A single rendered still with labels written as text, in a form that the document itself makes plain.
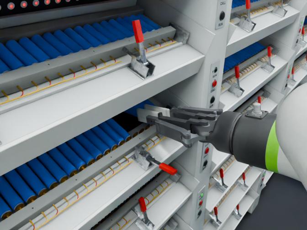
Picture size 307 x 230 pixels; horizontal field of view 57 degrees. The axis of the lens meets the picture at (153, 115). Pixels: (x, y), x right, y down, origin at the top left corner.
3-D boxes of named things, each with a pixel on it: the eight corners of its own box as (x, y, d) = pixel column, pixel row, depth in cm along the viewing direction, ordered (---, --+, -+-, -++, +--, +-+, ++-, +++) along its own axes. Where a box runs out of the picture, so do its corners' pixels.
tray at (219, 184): (264, 146, 140) (280, 127, 131) (199, 225, 99) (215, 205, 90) (230, 121, 147) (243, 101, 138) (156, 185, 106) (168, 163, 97)
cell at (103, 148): (89, 133, 60) (109, 152, 58) (82, 137, 59) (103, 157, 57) (90, 127, 59) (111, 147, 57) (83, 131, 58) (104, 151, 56)
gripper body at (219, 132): (252, 106, 51) (206, 99, 57) (230, 125, 45) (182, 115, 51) (251, 143, 54) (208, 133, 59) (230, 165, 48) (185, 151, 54)
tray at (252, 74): (282, 70, 120) (302, 41, 111) (210, 129, 80) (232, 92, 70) (242, 45, 127) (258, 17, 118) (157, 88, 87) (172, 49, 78)
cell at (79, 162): (65, 146, 56) (85, 168, 54) (56, 150, 55) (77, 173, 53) (65, 140, 55) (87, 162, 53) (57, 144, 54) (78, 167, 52)
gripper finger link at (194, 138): (219, 138, 52) (206, 152, 48) (193, 133, 55) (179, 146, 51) (218, 126, 51) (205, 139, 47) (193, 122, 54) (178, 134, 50)
